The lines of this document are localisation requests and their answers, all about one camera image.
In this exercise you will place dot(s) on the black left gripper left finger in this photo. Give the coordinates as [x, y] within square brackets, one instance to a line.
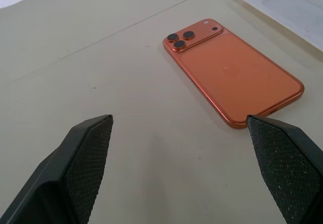
[83, 163]

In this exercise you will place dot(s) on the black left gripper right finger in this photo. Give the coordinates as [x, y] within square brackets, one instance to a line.
[285, 163]

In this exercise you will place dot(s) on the orange smartphone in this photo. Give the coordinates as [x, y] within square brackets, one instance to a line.
[234, 80]

